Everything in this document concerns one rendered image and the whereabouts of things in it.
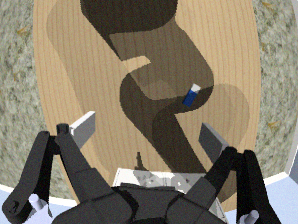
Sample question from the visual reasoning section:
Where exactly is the blue and white eraser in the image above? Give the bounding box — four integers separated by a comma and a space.
182, 83, 201, 107

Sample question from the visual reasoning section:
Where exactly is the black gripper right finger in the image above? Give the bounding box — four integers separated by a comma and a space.
164, 122, 281, 224

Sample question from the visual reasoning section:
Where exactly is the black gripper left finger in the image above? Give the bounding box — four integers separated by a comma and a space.
2, 111, 132, 224

